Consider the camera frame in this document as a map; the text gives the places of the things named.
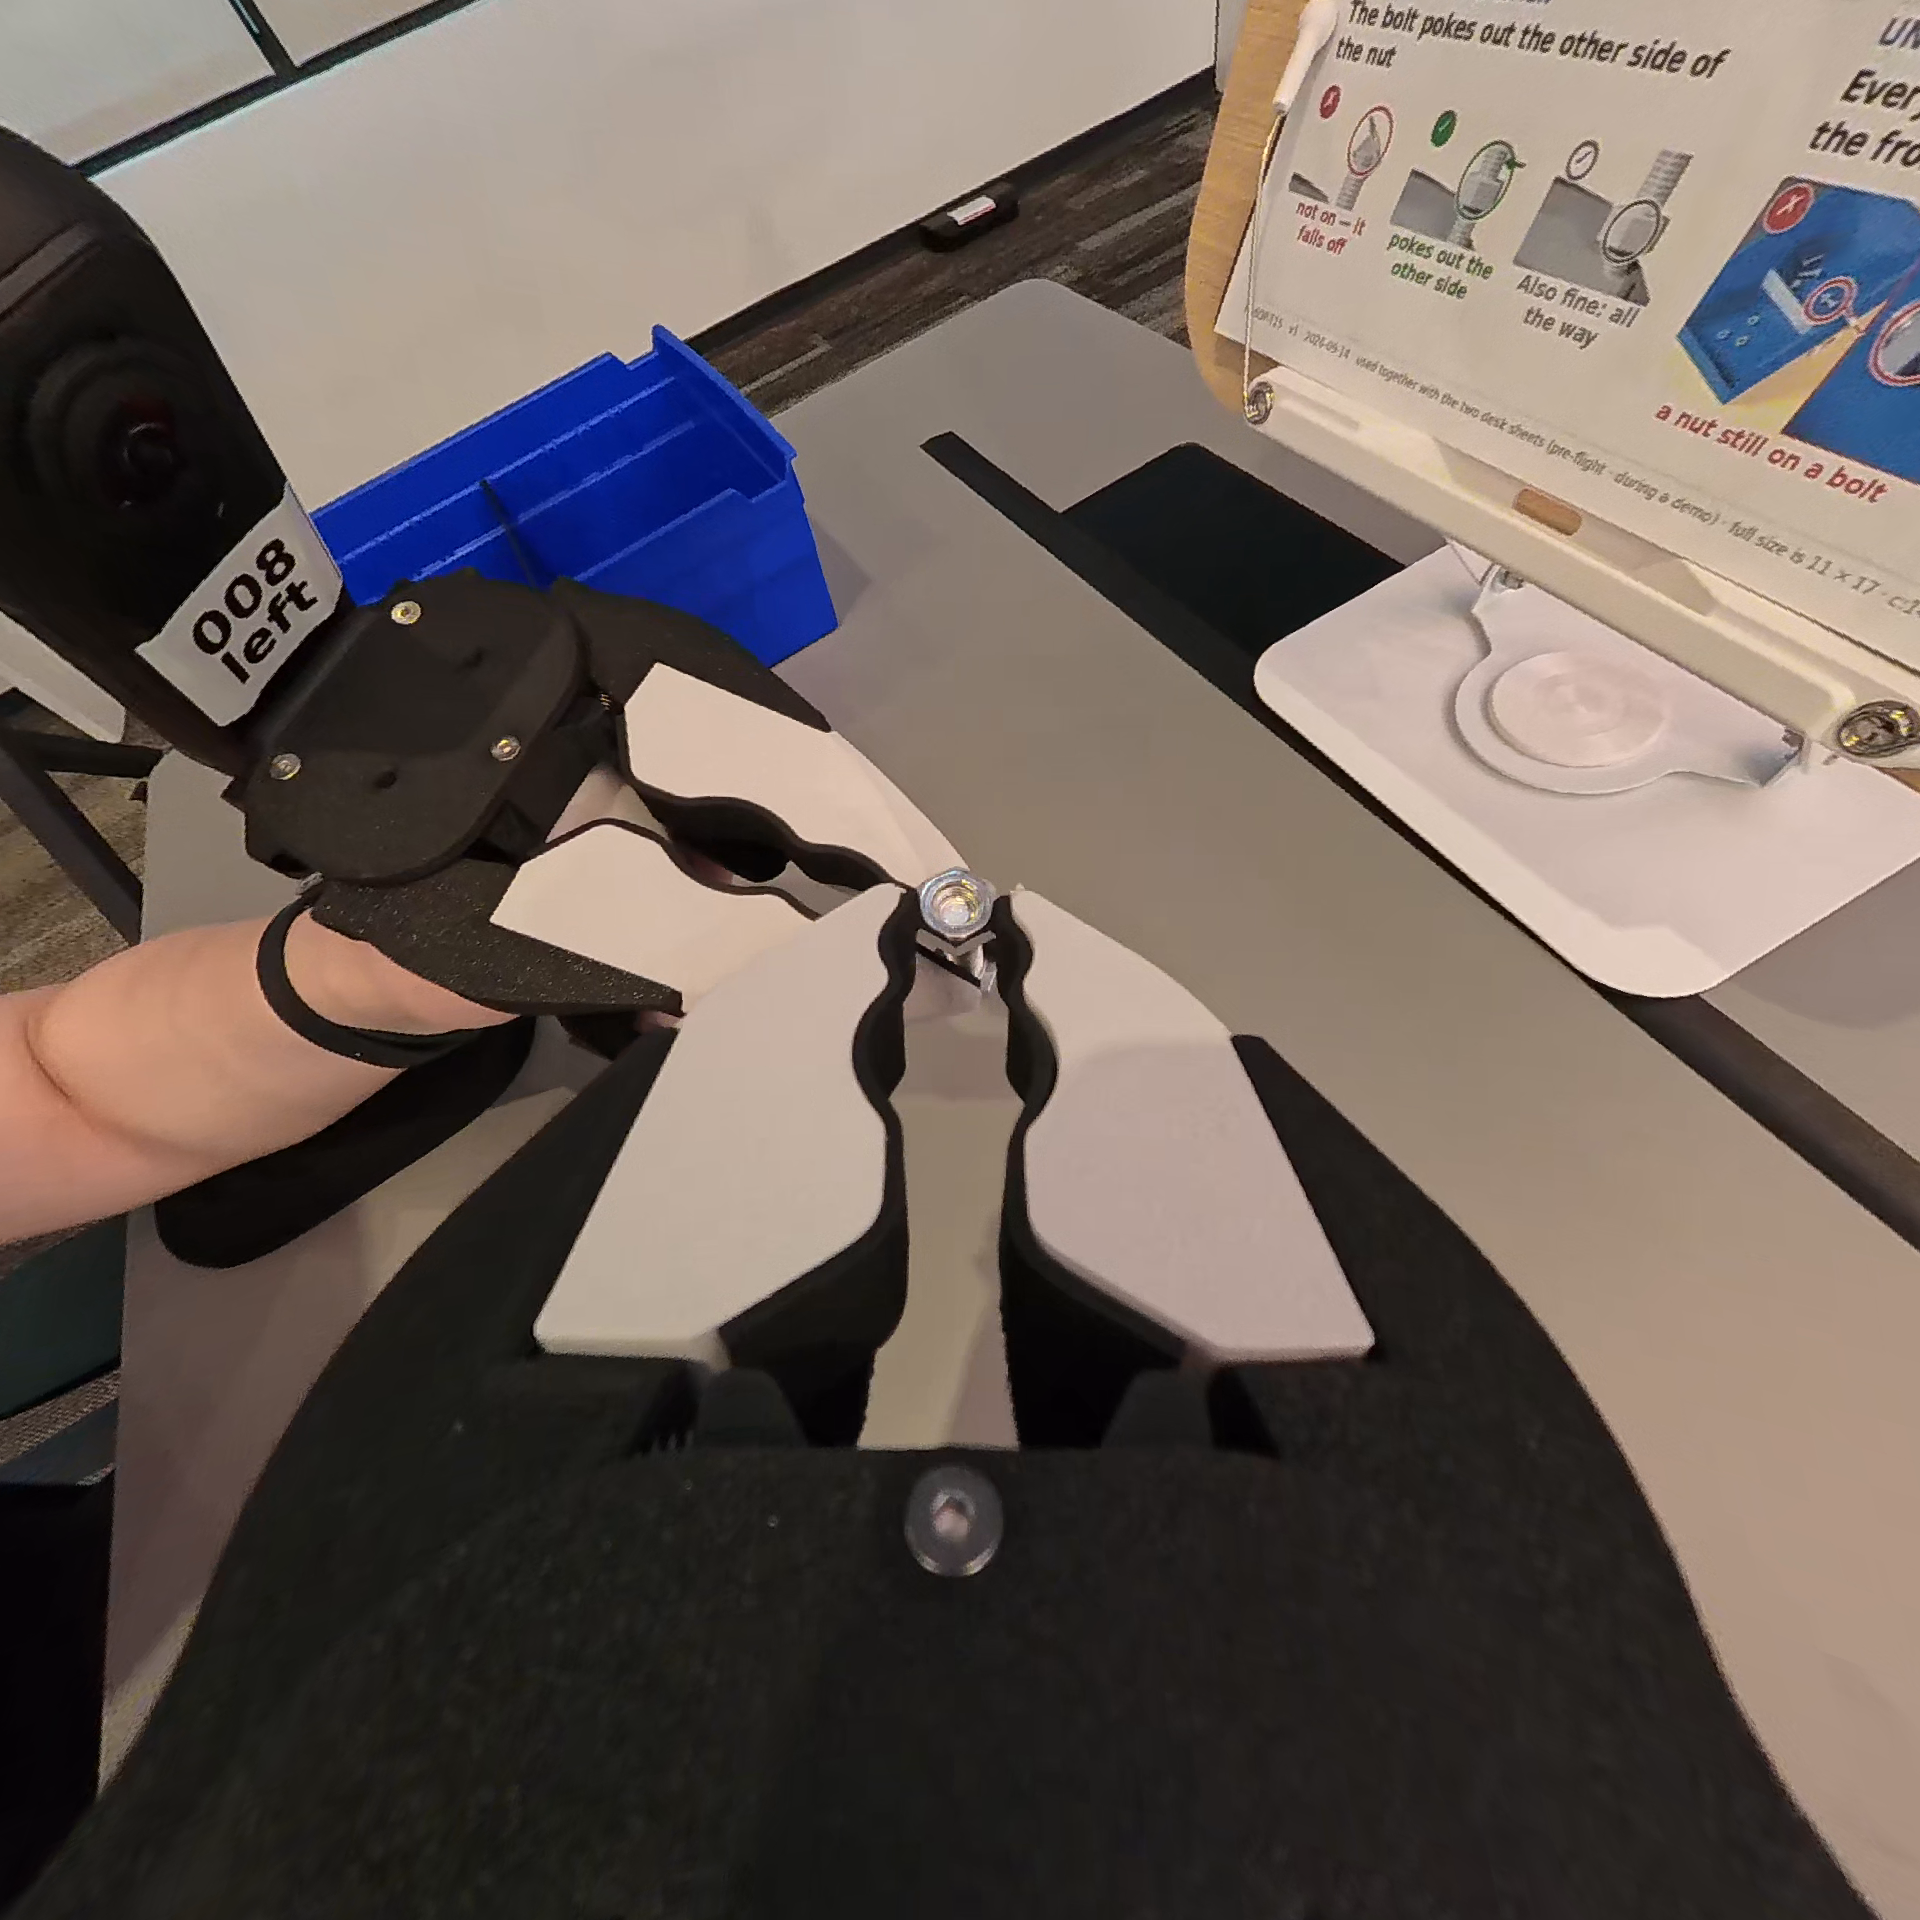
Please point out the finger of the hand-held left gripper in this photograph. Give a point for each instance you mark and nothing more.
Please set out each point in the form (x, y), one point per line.
(614, 886)
(782, 766)

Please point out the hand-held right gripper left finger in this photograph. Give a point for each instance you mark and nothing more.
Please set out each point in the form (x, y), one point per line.
(720, 1169)

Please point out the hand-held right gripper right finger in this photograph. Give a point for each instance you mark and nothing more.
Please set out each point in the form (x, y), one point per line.
(1186, 1169)

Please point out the silver hex bolt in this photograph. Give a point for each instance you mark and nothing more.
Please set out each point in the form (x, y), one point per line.
(960, 901)

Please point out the blue divided plastic bin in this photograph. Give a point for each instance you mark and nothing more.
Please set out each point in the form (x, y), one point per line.
(659, 496)

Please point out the person's left forearm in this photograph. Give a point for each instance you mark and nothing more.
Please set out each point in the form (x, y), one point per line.
(121, 1110)

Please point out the person's left hand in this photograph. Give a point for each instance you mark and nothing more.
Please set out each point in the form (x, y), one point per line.
(392, 991)

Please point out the black wrist rest pad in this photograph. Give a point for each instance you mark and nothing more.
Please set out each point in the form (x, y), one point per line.
(302, 1201)

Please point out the black box with red label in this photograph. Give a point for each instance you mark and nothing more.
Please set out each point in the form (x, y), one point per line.
(971, 218)

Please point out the dark teal office chair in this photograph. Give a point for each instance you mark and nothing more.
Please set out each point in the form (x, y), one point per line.
(52, 1351)

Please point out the wooden document stand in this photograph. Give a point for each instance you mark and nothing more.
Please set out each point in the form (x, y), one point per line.
(1219, 227)

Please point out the printed instruction poster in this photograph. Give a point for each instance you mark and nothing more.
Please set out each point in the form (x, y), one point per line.
(1725, 302)

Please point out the black metal table frame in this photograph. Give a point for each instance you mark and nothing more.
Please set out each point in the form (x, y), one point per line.
(59, 811)

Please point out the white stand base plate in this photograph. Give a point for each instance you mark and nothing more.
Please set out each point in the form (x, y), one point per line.
(1502, 869)

